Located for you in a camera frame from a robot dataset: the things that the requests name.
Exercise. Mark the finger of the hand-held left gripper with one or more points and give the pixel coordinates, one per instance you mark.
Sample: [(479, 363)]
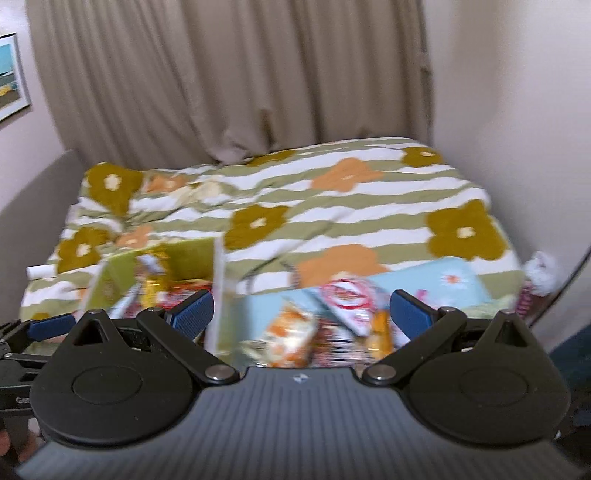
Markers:
[(51, 326)]

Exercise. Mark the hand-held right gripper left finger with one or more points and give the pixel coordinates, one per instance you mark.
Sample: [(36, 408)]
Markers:
[(196, 314)]

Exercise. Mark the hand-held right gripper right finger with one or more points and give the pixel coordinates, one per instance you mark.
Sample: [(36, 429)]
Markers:
[(408, 314)]

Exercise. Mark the green cardboard box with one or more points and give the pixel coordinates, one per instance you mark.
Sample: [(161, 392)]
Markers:
[(194, 258)]

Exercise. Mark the white round red-label snack packet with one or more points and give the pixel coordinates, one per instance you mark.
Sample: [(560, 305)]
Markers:
[(346, 297)]

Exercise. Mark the clear cream snack packet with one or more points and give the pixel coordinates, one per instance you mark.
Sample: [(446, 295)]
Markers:
[(284, 332)]

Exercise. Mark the pile of snack packets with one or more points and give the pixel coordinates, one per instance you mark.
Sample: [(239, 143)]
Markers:
[(452, 281)]

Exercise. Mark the white paper roll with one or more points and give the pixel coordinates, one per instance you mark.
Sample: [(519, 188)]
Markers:
[(41, 272)]

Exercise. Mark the grey headboard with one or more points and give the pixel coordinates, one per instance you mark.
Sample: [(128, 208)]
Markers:
[(37, 221)]

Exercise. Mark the floral striped blanket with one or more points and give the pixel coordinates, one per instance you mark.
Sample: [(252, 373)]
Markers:
[(323, 207)]

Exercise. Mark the white plastic bag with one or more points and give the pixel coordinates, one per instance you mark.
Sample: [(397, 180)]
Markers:
[(542, 272)]

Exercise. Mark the black pole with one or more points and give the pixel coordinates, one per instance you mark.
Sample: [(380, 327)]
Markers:
[(568, 281)]

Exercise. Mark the dark blue cloth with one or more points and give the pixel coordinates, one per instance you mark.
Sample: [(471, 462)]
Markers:
[(572, 364)]

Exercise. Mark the beige curtain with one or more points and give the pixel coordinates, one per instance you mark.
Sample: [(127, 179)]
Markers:
[(231, 74)]

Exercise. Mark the framed wall picture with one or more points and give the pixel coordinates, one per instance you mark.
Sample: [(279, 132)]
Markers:
[(11, 78)]

